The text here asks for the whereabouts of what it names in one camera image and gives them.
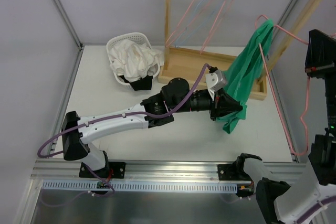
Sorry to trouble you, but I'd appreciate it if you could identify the pink hanger with cream top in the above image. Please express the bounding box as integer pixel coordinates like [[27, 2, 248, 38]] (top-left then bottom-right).
[[200, 0, 234, 54]]

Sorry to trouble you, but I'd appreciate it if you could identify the black tank top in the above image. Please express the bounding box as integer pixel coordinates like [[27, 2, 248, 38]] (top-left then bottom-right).
[[118, 76, 153, 91]]

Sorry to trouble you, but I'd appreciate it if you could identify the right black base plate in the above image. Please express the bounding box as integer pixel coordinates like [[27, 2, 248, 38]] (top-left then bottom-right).
[[217, 163, 251, 181]]

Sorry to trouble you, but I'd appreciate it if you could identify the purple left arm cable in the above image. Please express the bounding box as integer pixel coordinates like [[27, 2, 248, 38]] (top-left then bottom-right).
[[37, 63, 213, 197]]

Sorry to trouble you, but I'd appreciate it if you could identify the aluminium mounting rail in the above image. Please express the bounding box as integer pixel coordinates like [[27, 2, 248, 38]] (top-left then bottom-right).
[[30, 158, 306, 184]]

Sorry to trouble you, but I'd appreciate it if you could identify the blue wire hanger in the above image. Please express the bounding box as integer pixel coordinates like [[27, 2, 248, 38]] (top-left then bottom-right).
[[174, 0, 232, 49]]

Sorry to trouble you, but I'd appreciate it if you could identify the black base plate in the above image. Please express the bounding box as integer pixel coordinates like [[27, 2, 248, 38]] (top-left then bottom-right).
[[217, 163, 251, 181], [79, 162, 126, 179]]

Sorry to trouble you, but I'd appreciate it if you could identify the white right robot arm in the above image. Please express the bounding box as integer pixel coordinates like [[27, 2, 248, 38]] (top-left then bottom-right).
[[233, 29, 335, 223]]

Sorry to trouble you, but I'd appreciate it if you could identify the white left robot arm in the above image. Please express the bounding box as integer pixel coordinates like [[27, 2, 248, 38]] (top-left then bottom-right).
[[61, 78, 243, 178]]

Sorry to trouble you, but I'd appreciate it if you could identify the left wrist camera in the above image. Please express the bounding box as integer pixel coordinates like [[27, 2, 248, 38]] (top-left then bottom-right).
[[205, 67, 228, 101]]

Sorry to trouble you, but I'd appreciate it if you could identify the white slotted cable duct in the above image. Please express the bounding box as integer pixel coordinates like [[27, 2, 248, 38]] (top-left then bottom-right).
[[41, 180, 238, 194]]

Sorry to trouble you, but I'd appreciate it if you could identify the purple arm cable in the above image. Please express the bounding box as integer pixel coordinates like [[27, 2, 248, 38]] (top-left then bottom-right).
[[223, 195, 336, 224], [37, 63, 213, 197]]

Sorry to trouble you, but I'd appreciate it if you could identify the pink wire hanger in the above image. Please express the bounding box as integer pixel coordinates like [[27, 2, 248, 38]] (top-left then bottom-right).
[[165, 0, 216, 48]]

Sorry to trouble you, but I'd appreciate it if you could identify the pink hanger with green top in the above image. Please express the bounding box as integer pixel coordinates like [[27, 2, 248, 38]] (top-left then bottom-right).
[[255, 15, 336, 156]]

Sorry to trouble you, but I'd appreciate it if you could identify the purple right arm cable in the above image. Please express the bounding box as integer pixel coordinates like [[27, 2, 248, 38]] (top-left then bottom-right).
[[223, 195, 336, 224]]

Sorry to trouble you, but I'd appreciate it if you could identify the white perforated plastic basket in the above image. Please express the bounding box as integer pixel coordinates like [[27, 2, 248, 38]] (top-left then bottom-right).
[[106, 32, 161, 90]]

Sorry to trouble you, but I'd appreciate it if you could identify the cream tank top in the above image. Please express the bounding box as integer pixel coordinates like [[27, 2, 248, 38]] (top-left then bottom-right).
[[107, 39, 164, 82]]

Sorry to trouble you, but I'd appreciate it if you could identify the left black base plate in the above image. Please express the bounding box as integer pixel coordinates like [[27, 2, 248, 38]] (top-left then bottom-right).
[[79, 162, 126, 179]]

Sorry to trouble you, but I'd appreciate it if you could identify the wooden clothes rack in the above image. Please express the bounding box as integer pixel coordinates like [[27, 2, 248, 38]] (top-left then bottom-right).
[[158, 0, 322, 100]]

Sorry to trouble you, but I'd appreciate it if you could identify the green tank top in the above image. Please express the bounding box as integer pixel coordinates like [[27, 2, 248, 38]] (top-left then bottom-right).
[[219, 19, 274, 134]]

